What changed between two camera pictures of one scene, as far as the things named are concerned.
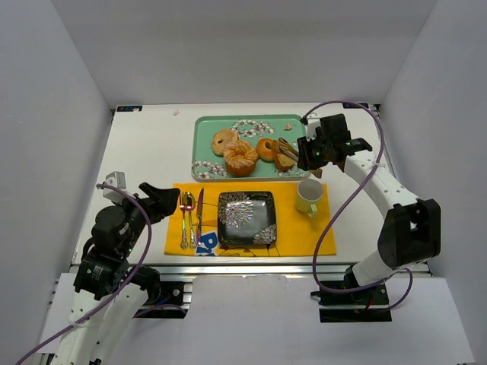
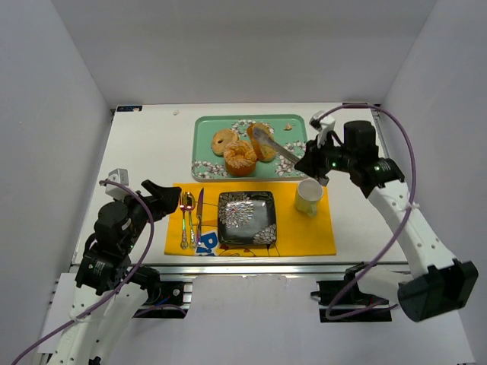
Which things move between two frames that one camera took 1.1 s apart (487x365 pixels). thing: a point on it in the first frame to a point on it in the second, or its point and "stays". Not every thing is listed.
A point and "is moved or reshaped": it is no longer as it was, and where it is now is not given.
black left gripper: (151, 201) stays
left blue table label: (129, 109) stays
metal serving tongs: (281, 145) is moved or reshaped
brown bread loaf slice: (283, 162) to (262, 152)
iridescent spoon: (190, 201) stays
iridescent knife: (198, 215) stays
